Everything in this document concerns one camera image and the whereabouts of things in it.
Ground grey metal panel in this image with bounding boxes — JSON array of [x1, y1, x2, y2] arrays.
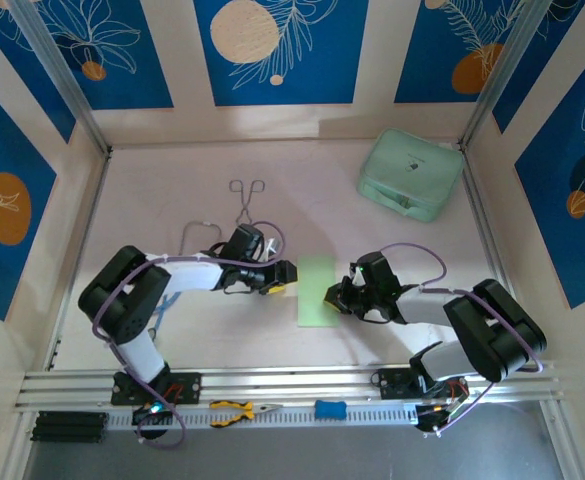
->
[[21, 402, 566, 480]]

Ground aluminium corner post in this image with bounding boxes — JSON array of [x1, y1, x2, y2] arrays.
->
[[9, 0, 114, 154], [458, 0, 567, 151]]

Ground aluminium side rail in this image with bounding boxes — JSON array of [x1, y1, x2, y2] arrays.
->
[[459, 148, 533, 361], [45, 148, 114, 372]]

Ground aluminium rail frame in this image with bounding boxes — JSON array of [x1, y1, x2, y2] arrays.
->
[[14, 359, 566, 416]]

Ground green paper sheet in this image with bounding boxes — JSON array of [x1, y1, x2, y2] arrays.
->
[[295, 254, 341, 329]]

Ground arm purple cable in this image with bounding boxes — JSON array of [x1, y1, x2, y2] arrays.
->
[[379, 242, 544, 436], [93, 221, 287, 451]]

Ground slotted cable duct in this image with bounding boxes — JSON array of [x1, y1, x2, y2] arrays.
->
[[106, 402, 419, 432]]

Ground yellow handled pliers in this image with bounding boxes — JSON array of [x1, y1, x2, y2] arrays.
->
[[208, 399, 283, 429]]

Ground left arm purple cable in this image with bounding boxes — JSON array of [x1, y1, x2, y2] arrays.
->
[[93, 221, 287, 451]]

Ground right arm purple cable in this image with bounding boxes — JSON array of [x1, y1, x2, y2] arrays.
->
[[379, 242, 544, 436]]

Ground black ribbed block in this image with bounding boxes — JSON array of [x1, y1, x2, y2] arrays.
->
[[30, 410, 109, 444]]

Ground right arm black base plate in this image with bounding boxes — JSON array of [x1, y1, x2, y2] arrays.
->
[[377, 368, 468, 401]]

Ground mint green zip pouch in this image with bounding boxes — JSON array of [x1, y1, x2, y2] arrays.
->
[[355, 128, 466, 225]]

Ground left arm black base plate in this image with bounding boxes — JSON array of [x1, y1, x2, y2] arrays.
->
[[110, 372, 202, 406]]

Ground metal tongs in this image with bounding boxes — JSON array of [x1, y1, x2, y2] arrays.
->
[[228, 178, 267, 227]]

